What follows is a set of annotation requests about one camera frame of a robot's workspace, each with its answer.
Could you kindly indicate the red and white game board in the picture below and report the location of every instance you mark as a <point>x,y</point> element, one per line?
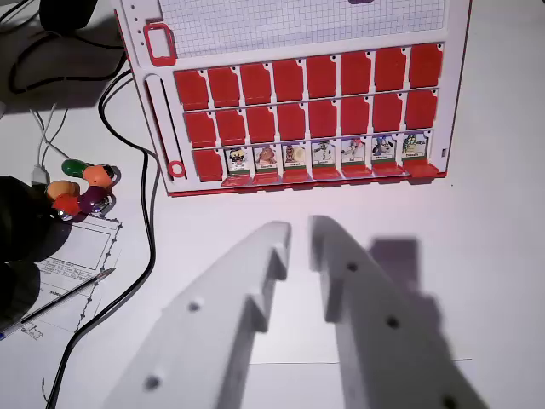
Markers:
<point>298,25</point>

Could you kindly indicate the colourful toy figure bunch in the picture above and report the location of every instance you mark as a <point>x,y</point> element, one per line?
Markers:
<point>91,198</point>

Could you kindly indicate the thin ballpoint pen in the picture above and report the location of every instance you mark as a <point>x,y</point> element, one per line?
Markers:
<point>64,296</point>

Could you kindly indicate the black bag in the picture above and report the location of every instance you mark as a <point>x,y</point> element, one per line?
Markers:
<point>21,230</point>

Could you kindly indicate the printed paper sheet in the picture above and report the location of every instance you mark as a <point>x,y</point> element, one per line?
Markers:
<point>87,251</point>

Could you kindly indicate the black round object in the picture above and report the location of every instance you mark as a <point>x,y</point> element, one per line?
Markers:
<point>66,13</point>

